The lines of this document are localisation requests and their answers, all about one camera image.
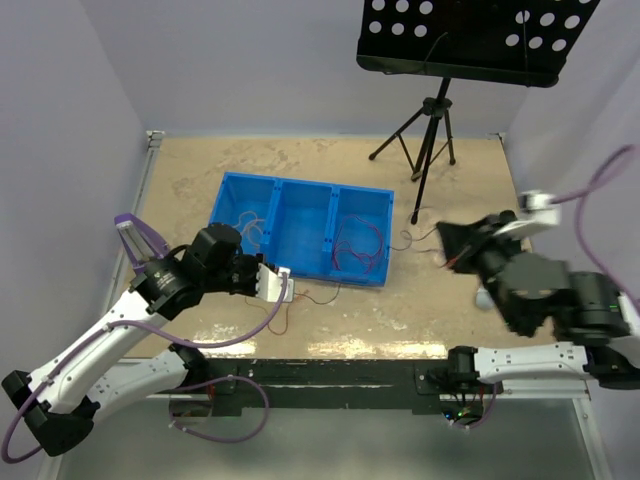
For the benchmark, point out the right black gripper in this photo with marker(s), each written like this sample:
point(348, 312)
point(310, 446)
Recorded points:
point(456, 239)

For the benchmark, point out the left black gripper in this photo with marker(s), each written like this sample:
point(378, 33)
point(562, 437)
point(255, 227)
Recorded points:
point(253, 260)

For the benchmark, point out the blue three-compartment plastic bin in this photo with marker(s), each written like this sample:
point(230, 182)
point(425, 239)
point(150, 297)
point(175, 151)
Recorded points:
point(322, 231)

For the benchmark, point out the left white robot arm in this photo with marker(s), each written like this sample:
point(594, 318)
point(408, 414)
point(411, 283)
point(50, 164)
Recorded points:
point(126, 355)

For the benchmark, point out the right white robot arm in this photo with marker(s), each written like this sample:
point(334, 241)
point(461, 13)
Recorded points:
point(595, 327)

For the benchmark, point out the white microphone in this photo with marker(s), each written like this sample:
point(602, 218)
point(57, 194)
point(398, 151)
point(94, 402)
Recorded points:
point(483, 300)

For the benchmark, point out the purple metronome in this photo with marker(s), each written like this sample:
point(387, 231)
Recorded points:
point(141, 242)

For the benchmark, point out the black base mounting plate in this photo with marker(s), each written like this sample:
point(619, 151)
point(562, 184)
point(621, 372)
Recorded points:
point(414, 385)

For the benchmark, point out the black music stand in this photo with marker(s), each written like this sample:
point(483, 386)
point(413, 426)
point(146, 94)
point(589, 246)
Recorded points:
point(516, 42)

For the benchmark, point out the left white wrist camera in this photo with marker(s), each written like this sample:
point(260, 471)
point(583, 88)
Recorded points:
point(274, 283)

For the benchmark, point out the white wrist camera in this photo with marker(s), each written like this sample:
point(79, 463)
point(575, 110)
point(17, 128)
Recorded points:
point(538, 213)
point(274, 283)

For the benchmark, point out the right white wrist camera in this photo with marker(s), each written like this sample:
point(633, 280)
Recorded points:
point(538, 213)

